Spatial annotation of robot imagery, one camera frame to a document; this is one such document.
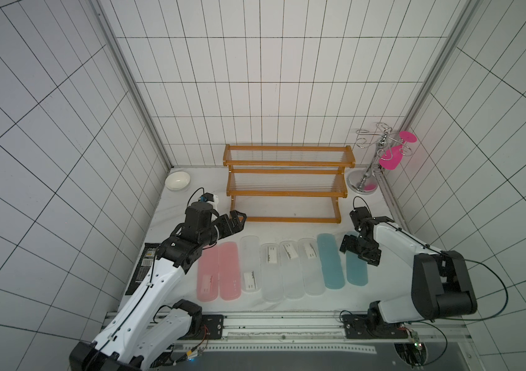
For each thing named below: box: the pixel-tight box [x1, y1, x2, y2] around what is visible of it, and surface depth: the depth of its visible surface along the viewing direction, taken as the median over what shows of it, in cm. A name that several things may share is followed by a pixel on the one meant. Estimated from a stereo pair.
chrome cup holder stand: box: [347, 122, 414, 195], surface depth 105 cm
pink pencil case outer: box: [197, 243, 220, 303], surface depth 83 cm
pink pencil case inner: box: [218, 241, 242, 301], surface depth 86 cm
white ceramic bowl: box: [164, 170, 192, 191], surface depth 112 cm
